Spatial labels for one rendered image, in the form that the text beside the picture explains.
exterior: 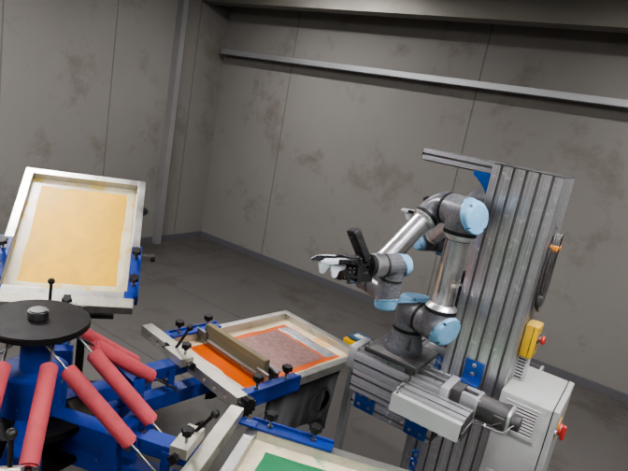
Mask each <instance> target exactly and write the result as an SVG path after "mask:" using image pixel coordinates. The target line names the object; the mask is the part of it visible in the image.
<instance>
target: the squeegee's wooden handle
mask: <svg viewBox="0 0 628 471"><path fill-rule="evenodd" d="M206 332H207V339H210V340H211V341H213V342H214V343H216V344H217V345H219V346H220V347H222V348H223V349H225V350H226V351H228V352H229V353H231V354H232V355H234V356H235V357H236V358H237V359H239V360H240V361H242V362H243V363H245V364H247V365H248V366H250V367H251V368H253V369H254V370H255V371H257V372H258V369H257V367H259V368H261V369H262V370H263V371H264V372H266V373H267V374H268V368H269V363H270V360H268V359H267V358H265V357H264V356H263V355H262V354H260V353H258V352H257V351H255V350H253V349H252V348H250V347H249V346H247V345H245V344H244V343H242V342H241V341H239V340H238V339H236V338H235V337H233V336H231V335H229V334H228V333H226V332H225V331H223V330H222V329H221V328H219V327H218V326H216V325H215V324H213V323H208V324H207V330H206Z"/></svg>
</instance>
